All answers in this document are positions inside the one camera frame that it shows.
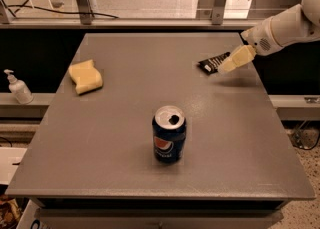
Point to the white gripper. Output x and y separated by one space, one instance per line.
260 38

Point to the blue pepsi can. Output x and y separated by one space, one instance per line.
169 133

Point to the white pump lotion bottle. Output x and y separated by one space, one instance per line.
18 88

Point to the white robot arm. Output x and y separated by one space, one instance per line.
298 24

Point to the black rxbar chocolate wrapper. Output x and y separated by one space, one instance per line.
210 65

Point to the yellow sponge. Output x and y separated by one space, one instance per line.
85 76

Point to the white box lower left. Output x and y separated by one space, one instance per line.
10 157

